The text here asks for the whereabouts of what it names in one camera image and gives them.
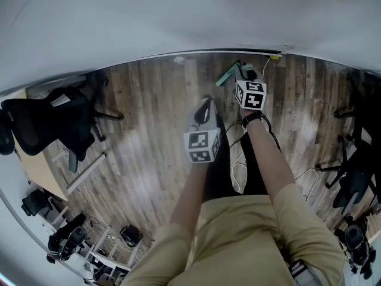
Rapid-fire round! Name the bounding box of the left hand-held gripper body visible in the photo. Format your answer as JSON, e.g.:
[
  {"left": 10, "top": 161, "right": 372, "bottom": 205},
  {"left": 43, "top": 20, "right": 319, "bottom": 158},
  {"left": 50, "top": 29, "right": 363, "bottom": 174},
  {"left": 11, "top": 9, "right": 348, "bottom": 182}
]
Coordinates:
[{"left": 183, "top": 125, "right": 222, "bottom": 164}]

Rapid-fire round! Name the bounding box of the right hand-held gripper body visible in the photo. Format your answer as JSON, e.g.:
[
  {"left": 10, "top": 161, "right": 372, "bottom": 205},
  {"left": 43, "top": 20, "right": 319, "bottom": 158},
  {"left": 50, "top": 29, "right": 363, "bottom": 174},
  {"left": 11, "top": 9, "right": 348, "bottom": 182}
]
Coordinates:
[{"left": 235, "top": 80, "right": 267, "bottom": 111}]

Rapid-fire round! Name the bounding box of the green broom with grey handle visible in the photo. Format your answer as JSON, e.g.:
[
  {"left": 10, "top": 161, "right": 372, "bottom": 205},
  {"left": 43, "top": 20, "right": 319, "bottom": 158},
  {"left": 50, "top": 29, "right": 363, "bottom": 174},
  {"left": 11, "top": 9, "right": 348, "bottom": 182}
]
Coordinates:
[{"left": 215, "top": 61, "right": 254, "bottom": 87}]

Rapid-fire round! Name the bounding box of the person's left forearm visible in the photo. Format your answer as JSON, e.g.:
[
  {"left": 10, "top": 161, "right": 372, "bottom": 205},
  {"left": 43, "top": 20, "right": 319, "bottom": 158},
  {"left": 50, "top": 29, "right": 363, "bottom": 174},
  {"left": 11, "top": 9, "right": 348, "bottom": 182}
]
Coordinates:
[{"left": 169, "top": 160, "right": 210, "bottom": 229}]

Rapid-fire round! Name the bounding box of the person's right forearm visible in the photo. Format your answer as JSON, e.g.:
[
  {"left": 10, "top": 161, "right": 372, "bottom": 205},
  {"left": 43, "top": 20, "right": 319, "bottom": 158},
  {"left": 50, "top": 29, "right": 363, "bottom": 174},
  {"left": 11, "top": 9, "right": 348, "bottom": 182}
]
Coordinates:
[{"left": 242, "top": 117, "right": 296, "bottom": 206}]

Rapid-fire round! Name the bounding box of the black wrist watch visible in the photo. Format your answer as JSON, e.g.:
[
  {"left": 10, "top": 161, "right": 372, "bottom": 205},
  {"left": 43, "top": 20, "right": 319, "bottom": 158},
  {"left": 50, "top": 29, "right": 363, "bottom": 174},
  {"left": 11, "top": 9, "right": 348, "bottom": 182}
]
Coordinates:
[{"left": 241, "top": 111, "right": 263, "bottom": 130}]

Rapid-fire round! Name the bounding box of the person's right leg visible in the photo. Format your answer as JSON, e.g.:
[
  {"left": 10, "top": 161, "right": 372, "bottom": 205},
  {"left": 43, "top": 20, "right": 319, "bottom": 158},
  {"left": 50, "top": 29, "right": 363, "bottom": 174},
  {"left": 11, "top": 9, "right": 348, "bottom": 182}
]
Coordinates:
[{"left": 239, "top": 128, "right": 268, "bottom": 196}]

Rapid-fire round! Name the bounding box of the person's khaki shirt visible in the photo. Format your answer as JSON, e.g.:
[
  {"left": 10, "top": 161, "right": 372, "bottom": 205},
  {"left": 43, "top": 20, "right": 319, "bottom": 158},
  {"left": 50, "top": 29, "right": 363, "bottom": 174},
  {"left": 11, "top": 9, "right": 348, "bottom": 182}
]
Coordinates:
[{"left": 120, "top": 183, "right": 346, "bottom": 286}]

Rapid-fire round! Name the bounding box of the black bag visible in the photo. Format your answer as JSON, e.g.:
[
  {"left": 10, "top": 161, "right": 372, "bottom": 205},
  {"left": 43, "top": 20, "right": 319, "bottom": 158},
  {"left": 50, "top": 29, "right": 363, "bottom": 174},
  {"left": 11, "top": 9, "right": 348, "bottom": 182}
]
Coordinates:
[{"left": 120, "top": 224, "right": 144, "bottom": 248}]

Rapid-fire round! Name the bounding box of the white metal desk leg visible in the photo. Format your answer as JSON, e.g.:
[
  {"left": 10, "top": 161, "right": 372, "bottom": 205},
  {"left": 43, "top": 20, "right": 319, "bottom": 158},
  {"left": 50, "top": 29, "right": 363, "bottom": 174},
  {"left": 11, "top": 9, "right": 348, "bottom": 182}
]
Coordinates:
[{"left": 65, "top": 153, "right": 107, "bottom": 195}]

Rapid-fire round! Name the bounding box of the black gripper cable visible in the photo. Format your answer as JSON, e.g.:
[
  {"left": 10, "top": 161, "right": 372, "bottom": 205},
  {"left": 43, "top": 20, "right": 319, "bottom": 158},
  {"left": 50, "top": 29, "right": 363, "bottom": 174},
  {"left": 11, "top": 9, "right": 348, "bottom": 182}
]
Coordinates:
[{"left": 225, "top": 113, "right": 282, "bottom": 153}]

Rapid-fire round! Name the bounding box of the black floor cable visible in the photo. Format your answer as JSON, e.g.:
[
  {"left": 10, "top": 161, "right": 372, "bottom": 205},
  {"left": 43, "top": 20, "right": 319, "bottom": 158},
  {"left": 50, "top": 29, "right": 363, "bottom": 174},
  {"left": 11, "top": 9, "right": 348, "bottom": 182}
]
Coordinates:
[{"left": 294, "top": 167, "right": 318, "bottom": 202}]

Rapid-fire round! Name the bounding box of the grey backpack strap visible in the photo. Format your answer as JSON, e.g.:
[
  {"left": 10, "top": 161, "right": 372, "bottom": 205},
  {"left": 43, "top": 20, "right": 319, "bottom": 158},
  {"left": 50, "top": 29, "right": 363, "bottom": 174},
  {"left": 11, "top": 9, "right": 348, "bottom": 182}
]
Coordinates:
[{"left": 288, "top": 259, "right": 323, "bottom": 286}]

